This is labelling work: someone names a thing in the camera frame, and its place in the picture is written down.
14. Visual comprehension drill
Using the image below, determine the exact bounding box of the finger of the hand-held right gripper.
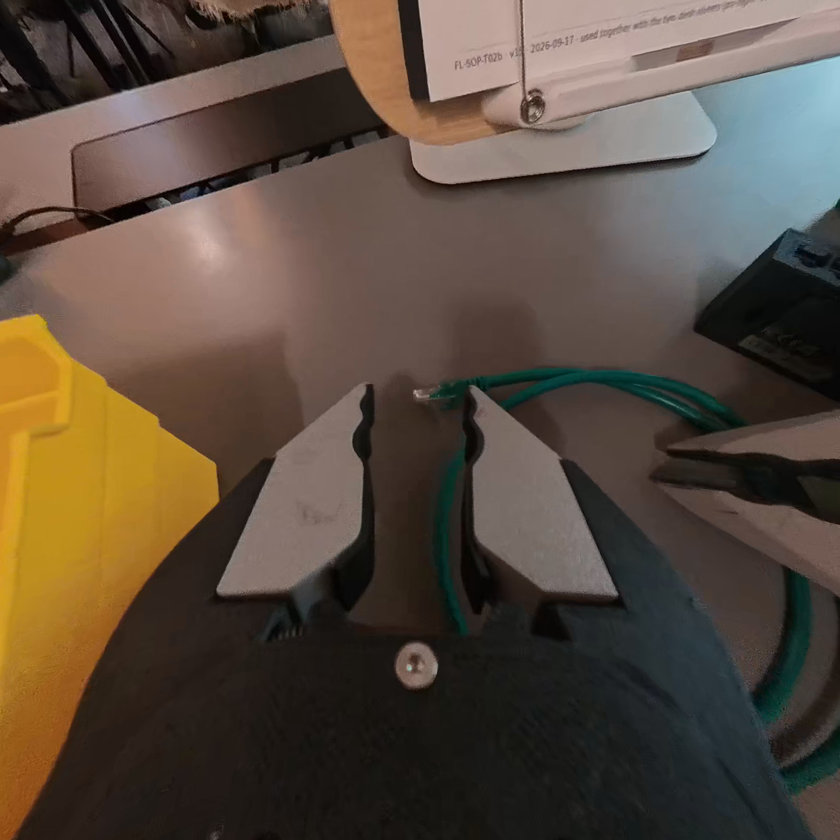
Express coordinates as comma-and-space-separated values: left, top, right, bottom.
648, 458, 840, 595
665, 409, 840, 470

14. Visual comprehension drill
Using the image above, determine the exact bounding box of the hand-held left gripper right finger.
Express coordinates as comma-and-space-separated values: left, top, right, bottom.
459, 386, 620, 616

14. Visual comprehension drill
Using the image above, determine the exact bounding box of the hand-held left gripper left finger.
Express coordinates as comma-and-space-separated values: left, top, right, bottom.
215, 382, 377, 614

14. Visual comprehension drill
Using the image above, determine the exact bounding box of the green ethernet cable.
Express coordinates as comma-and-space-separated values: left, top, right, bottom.
413, 367, 840, 798

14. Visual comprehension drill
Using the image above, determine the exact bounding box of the black network switch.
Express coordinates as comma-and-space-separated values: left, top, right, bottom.
694, 226, 840, 401

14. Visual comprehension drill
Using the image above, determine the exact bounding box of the yellow plastic bin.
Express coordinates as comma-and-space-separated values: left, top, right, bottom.
0, 315, 219, 840

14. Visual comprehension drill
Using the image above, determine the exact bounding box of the white board stand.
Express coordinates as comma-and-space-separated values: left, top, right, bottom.
408, 13, 840, 185

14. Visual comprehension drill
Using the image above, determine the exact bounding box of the wooden display board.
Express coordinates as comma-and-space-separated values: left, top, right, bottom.
328, 0, 526, 147

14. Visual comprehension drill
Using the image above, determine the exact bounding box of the printed instruction sheet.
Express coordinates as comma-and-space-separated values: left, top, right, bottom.
417, 0, 840, 102

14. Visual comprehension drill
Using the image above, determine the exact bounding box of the desk cable hatch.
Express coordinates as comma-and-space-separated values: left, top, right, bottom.
71, 97, 389, 214

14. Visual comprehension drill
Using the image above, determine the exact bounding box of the black charging cable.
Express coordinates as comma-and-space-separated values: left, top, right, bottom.
0, 206, 114, 258

